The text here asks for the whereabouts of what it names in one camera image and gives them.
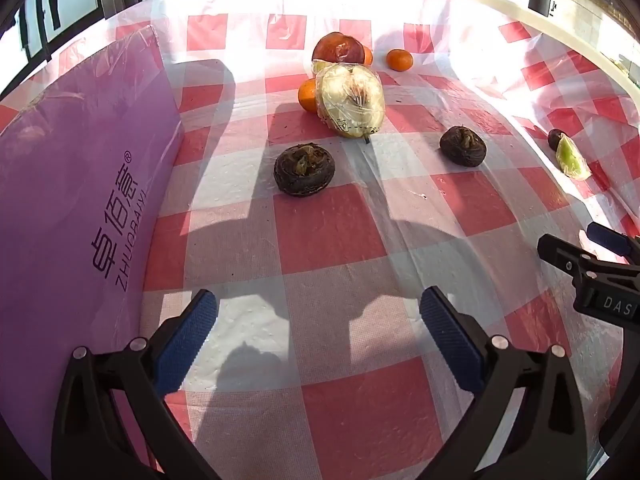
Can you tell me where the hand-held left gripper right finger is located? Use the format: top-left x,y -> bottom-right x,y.
417,286 -> 588,480

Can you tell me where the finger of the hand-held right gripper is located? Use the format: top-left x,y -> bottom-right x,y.
586,222 -> 640,264
537,234 -> 640,287

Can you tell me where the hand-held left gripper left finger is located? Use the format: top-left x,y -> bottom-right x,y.
51,289 -> 221,480

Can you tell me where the green citrus wedge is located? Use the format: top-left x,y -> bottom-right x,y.
556,136 -> 593,181

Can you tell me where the purple plastic bag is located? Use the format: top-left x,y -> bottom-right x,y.
0,25 -> 183,478

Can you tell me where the large dark water chestnut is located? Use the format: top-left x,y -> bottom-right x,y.
273,143 -> 336,197

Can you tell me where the plastic-wrapped yellow pear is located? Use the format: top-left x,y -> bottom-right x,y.
314,62 -> 387,140

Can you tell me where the red white checkered tablecloth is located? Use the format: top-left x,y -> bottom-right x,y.
0,0 -> 640,480

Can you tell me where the red apple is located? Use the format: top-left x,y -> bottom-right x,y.
312,32 -> 367,64

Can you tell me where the dark framed window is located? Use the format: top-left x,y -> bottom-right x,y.
0,0 -> 228,78

